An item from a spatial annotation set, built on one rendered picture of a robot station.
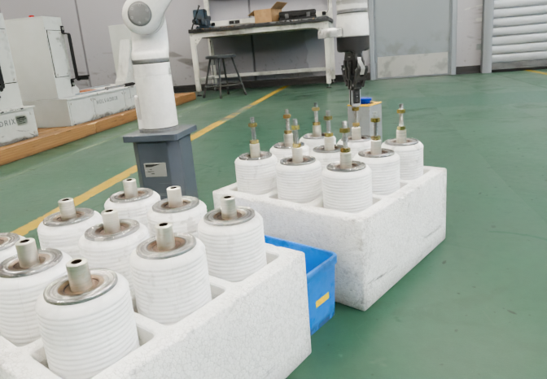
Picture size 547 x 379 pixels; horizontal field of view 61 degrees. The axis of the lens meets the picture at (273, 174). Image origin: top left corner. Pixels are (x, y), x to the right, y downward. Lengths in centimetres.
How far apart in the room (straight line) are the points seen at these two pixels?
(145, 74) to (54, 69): 231
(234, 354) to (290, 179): 41
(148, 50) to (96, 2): 587
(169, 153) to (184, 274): 65
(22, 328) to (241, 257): 28
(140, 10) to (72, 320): 82
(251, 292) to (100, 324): 20
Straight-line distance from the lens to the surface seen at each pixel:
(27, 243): 64
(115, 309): 54
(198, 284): 60
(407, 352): 82
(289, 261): 70
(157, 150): 121
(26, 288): 62
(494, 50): 614
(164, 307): 60
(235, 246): 66
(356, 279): 89
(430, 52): 608
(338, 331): 86
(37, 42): 352
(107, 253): 67
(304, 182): 94
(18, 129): 307
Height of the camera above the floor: 48
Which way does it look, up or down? 15 degrees down
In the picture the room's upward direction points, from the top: 5 degrees counter-clockwise
